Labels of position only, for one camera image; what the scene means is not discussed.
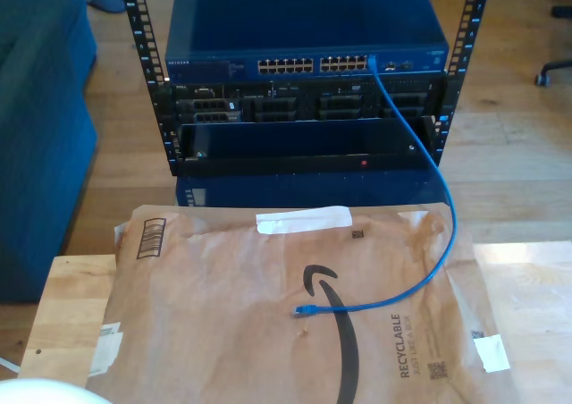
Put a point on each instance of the black rack shelf tray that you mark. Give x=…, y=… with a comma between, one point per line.
x=313, y=162

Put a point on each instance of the black rack server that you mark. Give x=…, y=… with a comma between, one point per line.
x=308, y=104

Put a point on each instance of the black rack frame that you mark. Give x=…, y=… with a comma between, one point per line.
x=157, y=104

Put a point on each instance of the short white tape strip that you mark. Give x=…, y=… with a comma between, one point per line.
x=490, y=354

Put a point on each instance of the long white tape strip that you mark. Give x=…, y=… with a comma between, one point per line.
x=304, y=220

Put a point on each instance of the blue network switch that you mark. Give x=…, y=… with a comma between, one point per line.
x=304, y=24

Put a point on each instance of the dark blue base box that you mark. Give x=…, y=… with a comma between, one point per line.
x=313, y=189

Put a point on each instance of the blue slipper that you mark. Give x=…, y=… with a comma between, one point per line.
x=107, y=2

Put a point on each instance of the white printed label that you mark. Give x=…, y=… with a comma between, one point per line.
x=107, y=350

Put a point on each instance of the black office chair base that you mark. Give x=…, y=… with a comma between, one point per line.
x=554, y=65

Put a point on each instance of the blue sofa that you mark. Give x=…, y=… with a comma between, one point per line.
x=40, y=154

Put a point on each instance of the brown packing paper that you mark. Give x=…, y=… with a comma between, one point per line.
x=223, y=310

